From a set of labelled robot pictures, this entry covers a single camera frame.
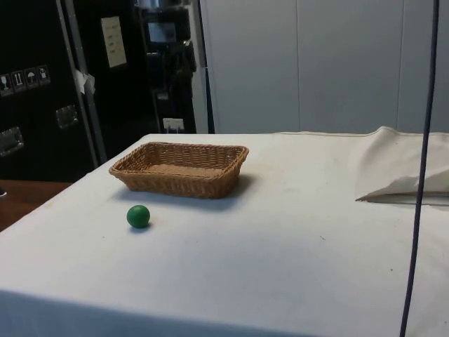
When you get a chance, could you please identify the green ball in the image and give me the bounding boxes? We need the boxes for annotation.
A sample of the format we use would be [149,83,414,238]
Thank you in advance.
[126,204,152,230]

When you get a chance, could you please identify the brown wicker basket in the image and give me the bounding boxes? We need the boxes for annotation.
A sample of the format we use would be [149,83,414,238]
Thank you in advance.
[108,141,250,200]

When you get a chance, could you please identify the pale locker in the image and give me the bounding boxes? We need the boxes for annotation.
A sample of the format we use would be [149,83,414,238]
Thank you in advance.
[296,0,400,134]
[200,0,299,135]
[397,0,449,134]

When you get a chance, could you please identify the black cabinet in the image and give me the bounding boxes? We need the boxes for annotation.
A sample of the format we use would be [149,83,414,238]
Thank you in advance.
[0,0,215,183]

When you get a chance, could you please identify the black cable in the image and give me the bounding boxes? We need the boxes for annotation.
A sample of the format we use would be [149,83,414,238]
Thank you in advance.
[398,0,441,337]

